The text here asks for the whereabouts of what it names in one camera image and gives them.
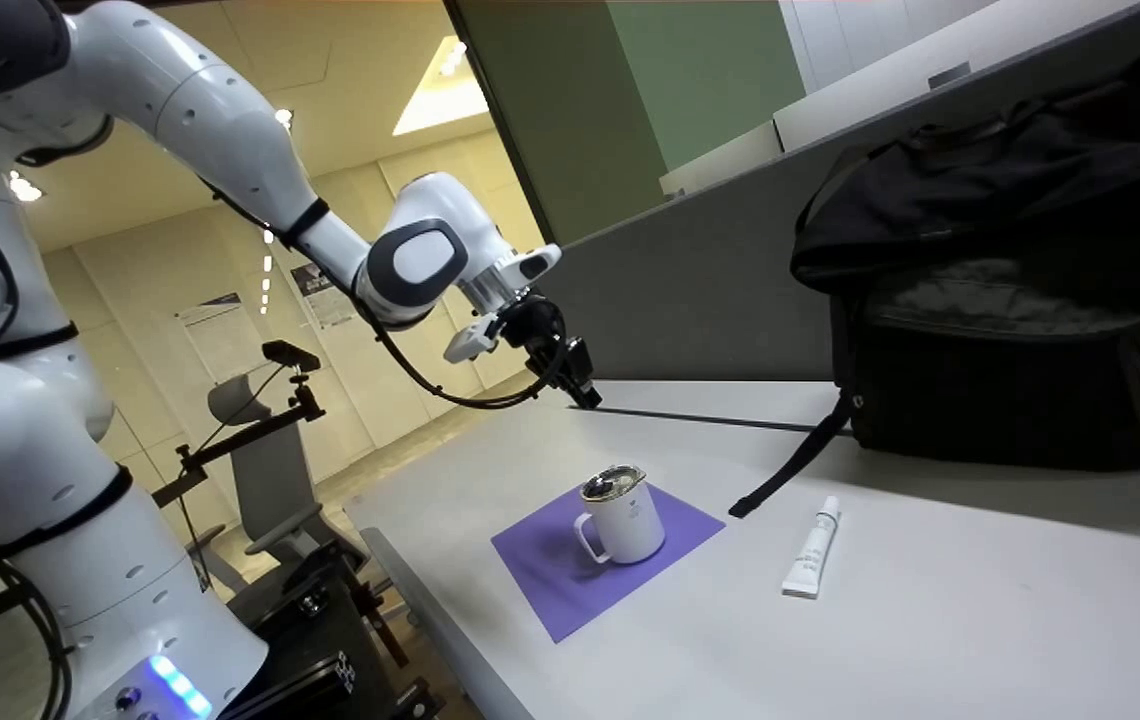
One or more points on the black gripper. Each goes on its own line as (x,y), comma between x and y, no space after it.
(551,350)

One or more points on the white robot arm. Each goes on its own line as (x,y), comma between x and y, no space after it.
(113,592)

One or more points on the white mug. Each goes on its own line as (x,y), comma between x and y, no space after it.
(616,518)

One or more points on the grey desk divider panel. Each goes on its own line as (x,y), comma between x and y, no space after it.
(703,288)

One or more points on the white cream tube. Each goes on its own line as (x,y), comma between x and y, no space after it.
(815,557)

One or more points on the black backpack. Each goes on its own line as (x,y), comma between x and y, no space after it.
(987,285)

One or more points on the black camera stand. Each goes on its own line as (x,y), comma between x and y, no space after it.
(261,437)

